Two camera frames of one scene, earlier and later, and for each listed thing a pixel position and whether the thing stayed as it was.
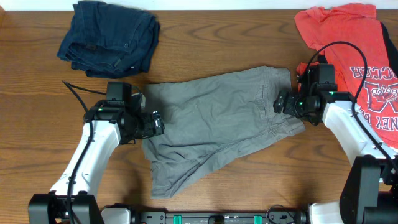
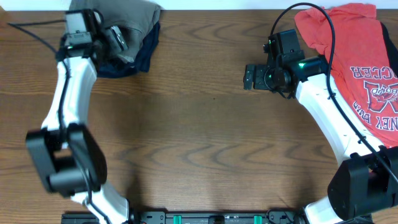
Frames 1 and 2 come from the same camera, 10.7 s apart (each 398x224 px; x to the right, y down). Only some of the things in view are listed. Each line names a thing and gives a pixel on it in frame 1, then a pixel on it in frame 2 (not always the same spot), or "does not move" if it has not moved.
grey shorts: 204,119 → 135,20
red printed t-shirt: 356,23 does not move
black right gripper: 288,107 → 259,82
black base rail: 219,218 does not move
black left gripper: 148,130 → 117,42
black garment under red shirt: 392,48 does not move
